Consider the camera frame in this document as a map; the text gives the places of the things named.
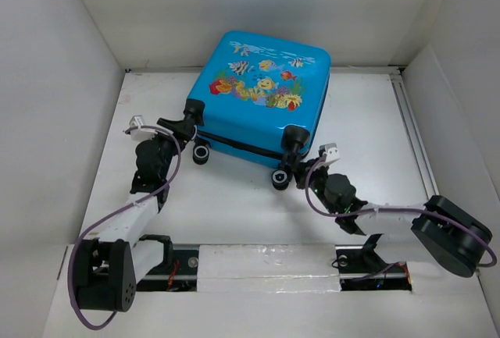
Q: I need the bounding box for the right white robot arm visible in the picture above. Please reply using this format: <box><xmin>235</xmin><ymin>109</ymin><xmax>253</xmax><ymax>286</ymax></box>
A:
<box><xmin>291</xmin><ymin>157</ymin><xmax>498</xmax><ymax>282</ymax></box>

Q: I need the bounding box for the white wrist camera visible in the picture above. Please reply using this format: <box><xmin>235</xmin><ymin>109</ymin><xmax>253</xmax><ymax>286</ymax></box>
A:
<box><xmin>319</xmin><ymin>143</ymin><xmax>341</xmax><ymax>167</ymax></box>
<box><xmin>124</xmin><ymin>115</ymin><xmax>155</xmax><ymax>142</ymax></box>

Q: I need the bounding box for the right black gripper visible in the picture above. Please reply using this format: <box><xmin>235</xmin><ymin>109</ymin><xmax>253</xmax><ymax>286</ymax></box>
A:
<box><xmin>290</xmin><ymin>156</ymin><xmax>337</xmax><ymax>214</ymax></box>

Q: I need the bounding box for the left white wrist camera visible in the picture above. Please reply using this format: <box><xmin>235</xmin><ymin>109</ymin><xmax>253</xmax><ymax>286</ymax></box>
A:
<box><xmin>124</xmin><ymin>115</ymin><xmax>155</xmax><ymax>142</ymax></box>

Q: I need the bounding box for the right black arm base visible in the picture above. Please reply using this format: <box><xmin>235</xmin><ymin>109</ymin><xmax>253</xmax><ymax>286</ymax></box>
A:
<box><xmin>331</xmin><ymin>234</ymin><xmax>412</xmax><ymax>292</ymax></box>

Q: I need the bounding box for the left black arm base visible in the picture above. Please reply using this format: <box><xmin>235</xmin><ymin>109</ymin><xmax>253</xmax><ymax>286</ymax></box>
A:
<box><xmin>137</xmin><ymin>234</ymin><xmax>199</xmax><ymax>293</ymax></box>

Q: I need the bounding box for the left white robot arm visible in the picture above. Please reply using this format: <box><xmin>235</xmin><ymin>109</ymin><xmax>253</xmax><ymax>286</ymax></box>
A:
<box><xmin>68</xmin><ymin>116</ymin><xmax>197</xmax><ymax>313</ymax></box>

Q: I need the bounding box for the blue kids suitcase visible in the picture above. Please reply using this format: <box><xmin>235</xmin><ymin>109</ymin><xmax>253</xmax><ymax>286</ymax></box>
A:
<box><xmin>187</xmin><ymin>30</ymin><xmax>331</xmax><ymax>190</ymax></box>

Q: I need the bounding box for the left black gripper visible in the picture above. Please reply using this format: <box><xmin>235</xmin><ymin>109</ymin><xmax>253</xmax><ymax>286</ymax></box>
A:
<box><xmin>145</xmin><ymin>119</ymin><xmax>192</xmax><ymax>180</ymax></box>

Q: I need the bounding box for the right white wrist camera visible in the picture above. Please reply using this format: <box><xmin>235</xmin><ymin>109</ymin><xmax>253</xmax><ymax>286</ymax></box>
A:
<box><xmin>319</xmin><ymin>143</ymin><xmax>341</xmax><ymax>167</ymax></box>

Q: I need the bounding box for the aluminium frame rail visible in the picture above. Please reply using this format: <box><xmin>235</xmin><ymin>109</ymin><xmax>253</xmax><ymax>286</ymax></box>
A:
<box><xmin>390</xmin><ymin>66</ymin><xmax>439</xmax><ymax>197</ymax></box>

